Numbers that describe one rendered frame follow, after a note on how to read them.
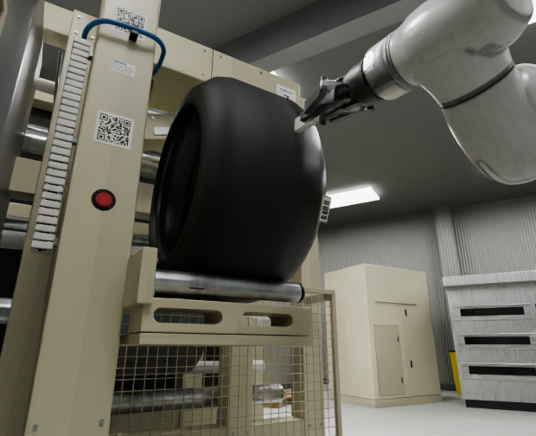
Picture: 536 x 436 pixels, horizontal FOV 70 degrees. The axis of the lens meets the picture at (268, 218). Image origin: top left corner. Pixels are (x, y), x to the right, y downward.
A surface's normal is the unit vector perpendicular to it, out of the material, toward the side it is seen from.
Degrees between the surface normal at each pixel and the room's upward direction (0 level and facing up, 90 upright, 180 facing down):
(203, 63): 90
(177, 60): 90
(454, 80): 143
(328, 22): 90
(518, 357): 90
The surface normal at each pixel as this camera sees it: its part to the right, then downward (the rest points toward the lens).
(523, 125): 0.04, 0.26
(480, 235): -0.50, -0.28
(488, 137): -0.52, 0.61
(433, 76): -0.59, 0.71
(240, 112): 0.25, -0.51
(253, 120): 0.51, -0.43
